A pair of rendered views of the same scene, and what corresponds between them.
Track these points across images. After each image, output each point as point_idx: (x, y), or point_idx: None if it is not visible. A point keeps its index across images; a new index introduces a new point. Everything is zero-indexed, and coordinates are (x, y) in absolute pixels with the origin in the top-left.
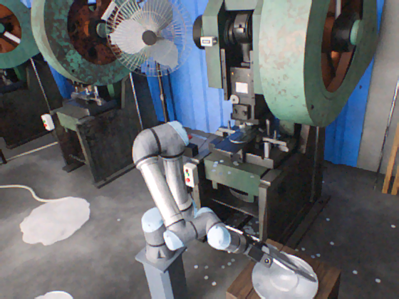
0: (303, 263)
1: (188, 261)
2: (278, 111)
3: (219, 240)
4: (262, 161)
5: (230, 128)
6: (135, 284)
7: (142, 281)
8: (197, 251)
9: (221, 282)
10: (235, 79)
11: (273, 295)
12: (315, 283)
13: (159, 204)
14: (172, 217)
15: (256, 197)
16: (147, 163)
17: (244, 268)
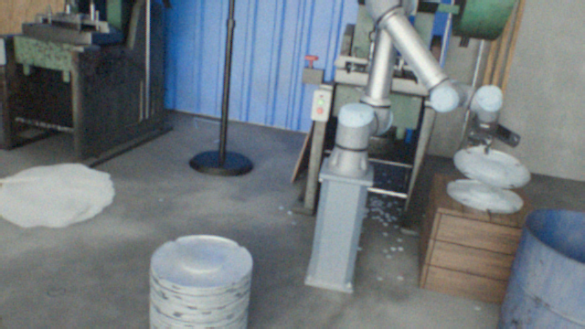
0: (489, 185)
1: (308, 233)
2: (477, 5)
3: (498, 95)
4: (415, 87)
5: (356, 57)
6: (252, 259)
7: (260, 256)
8: (312, 224)
9: (366, 247)
10: None
11: (487, 205)
12: (514, 196)
13: (423, 58)
14: (442, 73)
15: (391, 142)
16: (400, 14)
17: (437, 192)
